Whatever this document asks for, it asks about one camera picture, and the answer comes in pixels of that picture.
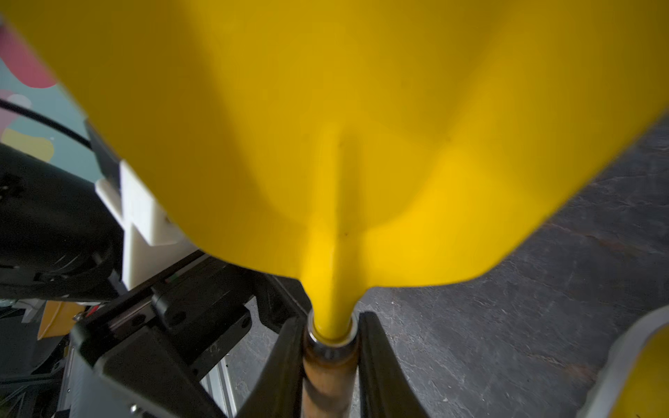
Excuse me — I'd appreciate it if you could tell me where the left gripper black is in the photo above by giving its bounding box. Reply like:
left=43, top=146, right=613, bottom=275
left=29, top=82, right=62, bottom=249
left=71, top=251, right=311, bottom=417

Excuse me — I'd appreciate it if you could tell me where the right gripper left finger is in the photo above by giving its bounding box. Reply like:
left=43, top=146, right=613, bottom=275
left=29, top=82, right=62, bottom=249
left=237, top=317, right=306, bottom=418

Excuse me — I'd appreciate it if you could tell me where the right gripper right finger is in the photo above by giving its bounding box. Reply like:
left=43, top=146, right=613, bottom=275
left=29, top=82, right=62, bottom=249
left=358, top=312, right=428, bottom=418

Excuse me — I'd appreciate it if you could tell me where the white plastic storage box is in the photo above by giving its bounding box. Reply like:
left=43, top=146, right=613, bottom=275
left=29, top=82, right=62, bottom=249
left=577, top=307, right=668, bottom=417

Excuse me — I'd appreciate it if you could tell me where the yellow shovel wooden handle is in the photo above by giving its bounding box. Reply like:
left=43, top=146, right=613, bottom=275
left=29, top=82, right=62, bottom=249
left=1, top=1, right=668, bottom=416

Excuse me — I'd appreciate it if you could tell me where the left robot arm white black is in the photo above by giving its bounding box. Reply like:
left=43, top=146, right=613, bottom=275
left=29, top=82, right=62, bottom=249
left=1, top=146, right=311, bottom=417

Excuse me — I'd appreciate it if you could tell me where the yellow tool in box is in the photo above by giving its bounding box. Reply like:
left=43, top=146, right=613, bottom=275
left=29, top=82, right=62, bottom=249
left=609, top=326, right=668, bottom=418

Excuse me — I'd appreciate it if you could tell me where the white work glove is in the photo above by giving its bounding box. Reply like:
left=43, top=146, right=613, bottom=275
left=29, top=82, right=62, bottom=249
left=38, top=301, right=86, bottom=341

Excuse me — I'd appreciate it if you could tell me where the black cable loop left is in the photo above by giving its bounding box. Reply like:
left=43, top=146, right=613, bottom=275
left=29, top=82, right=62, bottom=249
left=0, top=98, right=92, bottom=150

